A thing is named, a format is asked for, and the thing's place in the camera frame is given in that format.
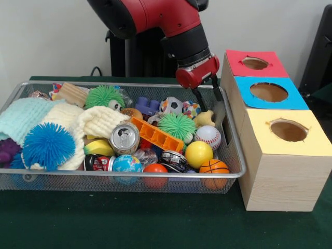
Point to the pale yellow plush toy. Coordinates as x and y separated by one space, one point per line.
205 118

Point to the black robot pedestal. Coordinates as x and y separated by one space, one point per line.
145 57

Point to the yellow ball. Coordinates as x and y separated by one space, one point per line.
199 155

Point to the colourful patterned fabric toy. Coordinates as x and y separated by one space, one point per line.
192 109

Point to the silver mesh bin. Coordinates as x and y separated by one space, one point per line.
77 181

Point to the cream cloth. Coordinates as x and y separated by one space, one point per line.
101 122

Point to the large blue spiky ball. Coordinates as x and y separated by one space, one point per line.
48 146

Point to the green spiky ball with eyes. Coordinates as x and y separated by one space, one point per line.
103 97

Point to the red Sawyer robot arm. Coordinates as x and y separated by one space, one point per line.
166 15

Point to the long orange toy block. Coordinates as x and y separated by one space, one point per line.
158 135

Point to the mint green cloth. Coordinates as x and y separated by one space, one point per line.
18 116

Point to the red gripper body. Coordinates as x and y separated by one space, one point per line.
198 74

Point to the orange toy basketball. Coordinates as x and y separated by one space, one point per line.
214 166

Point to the black side stand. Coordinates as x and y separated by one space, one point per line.
319 52

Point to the dark green side table cloth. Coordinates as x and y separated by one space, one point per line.
324 94

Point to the wooden box with three holes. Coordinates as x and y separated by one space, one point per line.
285 181

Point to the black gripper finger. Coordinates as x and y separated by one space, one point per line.
217 89
200 99

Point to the white toy baseball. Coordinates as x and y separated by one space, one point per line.
208 137

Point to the toy soccer ball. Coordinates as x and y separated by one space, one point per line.
173 105

